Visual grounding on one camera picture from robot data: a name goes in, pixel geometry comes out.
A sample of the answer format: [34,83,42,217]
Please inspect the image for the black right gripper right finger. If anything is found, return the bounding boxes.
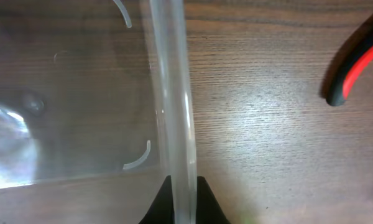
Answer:
[196,176,231,224]

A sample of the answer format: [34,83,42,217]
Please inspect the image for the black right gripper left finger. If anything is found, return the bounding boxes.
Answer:
[139,175,174,224]

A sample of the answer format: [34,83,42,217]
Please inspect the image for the clear plastic container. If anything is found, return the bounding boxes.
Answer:
[0,0,197,223]

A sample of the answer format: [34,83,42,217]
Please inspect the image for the red handled cutting pliers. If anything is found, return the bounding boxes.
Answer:
[322,14,373,106]

